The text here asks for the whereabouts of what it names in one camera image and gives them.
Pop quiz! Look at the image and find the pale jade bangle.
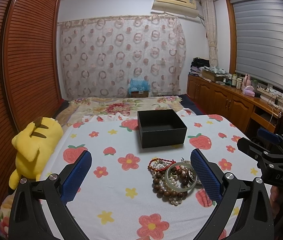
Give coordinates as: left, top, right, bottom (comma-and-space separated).
165, 161, 198, 192

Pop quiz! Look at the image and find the red braided cord bracelet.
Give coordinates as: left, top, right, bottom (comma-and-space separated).
147, 157, 177, 172

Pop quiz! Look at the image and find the white pearl necklace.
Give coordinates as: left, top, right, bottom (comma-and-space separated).
151, 160, 202, 206

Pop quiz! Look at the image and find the brown wooden bead bracelet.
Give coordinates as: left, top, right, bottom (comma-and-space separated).
152, 166, 190, 199

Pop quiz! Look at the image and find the black jewelry box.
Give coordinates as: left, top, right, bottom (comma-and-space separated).
137, 109, 187, 148

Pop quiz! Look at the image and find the white power strip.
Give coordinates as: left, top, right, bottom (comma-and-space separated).
257, 86, 283, 100

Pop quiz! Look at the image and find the pink toy figure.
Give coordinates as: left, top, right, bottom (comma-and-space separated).
242, 74, 255, 97

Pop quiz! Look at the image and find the wooden side cabinet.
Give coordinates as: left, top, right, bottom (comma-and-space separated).
186, 75, 283, 133

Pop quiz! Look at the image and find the yellow plush toy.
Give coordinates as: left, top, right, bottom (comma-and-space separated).
9, 117, 63, 191

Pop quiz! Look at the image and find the cardboard box on cabinet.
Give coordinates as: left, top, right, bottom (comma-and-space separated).
201, 67, 228, 82

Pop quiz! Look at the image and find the strawberry flower print cloth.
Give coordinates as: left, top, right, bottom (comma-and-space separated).
41, 115, 261, 239

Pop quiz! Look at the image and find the grey window blind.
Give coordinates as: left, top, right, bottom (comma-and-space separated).
230, 0, 283, 90

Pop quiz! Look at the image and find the folded clothes stack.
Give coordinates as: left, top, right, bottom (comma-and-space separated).
189, 57, 210, 76

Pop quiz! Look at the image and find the floral bed quilt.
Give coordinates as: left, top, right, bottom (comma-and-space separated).
55, 95, 197, 128

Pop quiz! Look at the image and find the blue tissue cardboard box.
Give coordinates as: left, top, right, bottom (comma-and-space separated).
128, 79, 150, 98

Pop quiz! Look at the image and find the tied cream curtain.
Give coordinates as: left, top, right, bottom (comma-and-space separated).
201, 0, 218, 68

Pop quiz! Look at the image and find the wooden louvered wardrobe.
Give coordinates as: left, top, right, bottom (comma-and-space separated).
0, 0, 62, 205

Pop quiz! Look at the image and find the circle pattern sheer curtain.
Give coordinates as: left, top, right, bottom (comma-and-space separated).
60, 15, 186, 100

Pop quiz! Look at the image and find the beige air conditioner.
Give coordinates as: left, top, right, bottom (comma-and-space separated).
152, 0, 199, 18

